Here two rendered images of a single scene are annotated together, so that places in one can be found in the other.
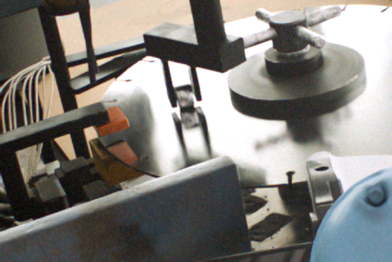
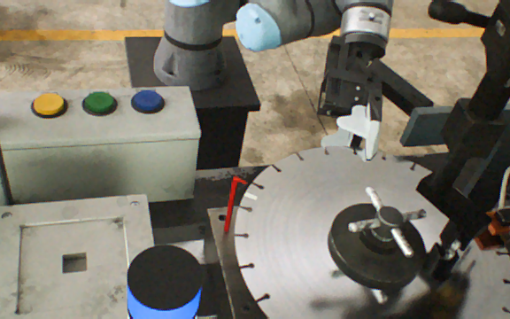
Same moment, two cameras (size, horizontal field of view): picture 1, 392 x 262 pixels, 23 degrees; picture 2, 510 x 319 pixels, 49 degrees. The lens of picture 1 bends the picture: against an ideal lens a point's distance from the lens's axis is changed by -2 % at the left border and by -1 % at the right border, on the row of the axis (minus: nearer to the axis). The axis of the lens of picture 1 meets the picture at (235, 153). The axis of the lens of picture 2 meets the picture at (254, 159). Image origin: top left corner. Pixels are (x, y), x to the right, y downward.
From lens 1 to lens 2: 1.17 m
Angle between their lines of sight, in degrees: 109
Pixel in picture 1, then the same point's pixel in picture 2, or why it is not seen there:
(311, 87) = (369, 210)
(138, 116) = (481, 251)
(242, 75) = (415, 247)
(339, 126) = (355, 182)
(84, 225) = not seen: hidden behind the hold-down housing
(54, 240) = not seen: hidden behind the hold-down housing
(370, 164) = (351, 122)
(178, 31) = (466, 206)
